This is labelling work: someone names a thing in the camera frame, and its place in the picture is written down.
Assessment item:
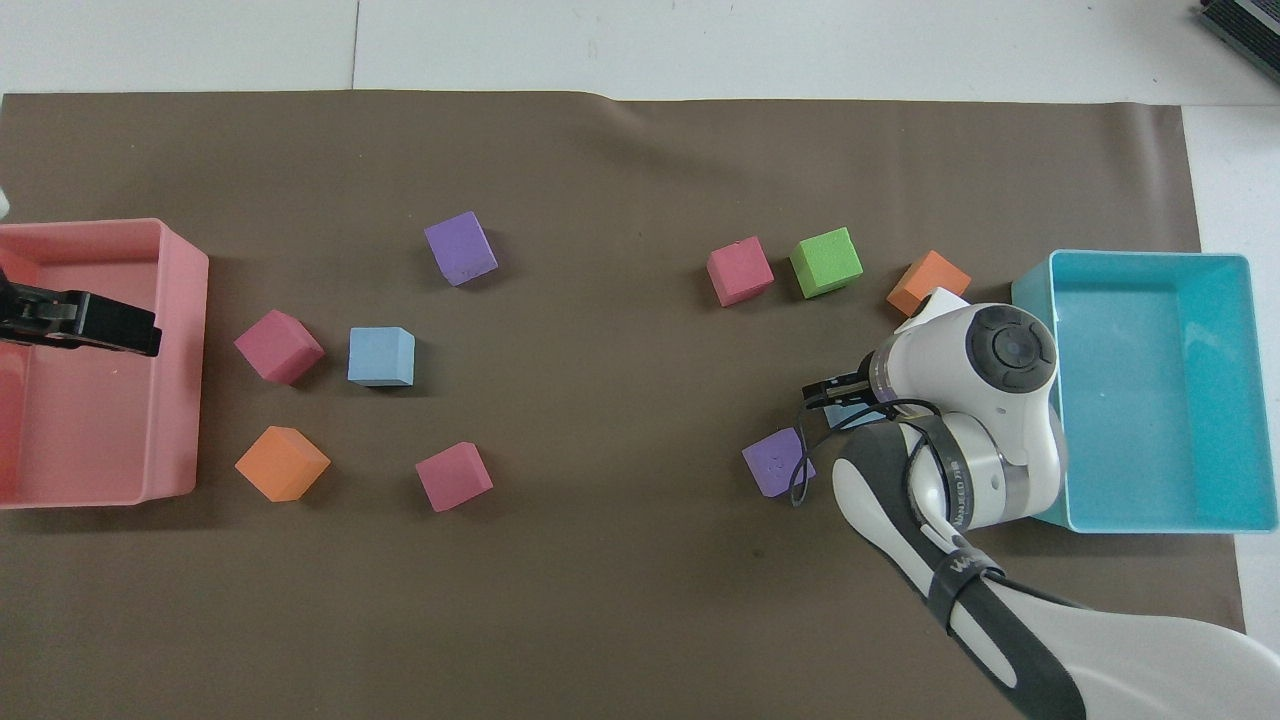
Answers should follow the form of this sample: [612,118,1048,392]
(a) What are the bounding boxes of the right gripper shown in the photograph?
[826,370,874,411]

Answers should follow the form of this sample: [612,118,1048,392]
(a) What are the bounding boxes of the purple foam block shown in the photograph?
[424,211,499,288]
[742,428,816,499]

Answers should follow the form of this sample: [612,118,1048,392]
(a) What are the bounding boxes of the green foam block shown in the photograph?
[789,227,864,300]

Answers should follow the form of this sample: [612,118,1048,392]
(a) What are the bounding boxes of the orange foam block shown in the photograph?
[886,250,972,317]
[235,426,331,503]

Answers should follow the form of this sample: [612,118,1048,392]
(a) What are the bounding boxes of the pink foam block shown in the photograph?
[706,236,776,308]
[234,309,325,386]
[415,441,494,513]

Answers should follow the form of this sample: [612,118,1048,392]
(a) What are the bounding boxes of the cyan plastic bin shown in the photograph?
[1012,250,1280,534]

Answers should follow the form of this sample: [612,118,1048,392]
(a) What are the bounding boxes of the dark grey box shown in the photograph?
[1199,0,1280,57]

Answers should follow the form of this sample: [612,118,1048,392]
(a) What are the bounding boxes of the pink plastic bin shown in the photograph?
[0,218,210,510]

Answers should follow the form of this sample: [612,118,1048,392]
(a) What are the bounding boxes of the black cable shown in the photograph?
[786,378,1101,613]

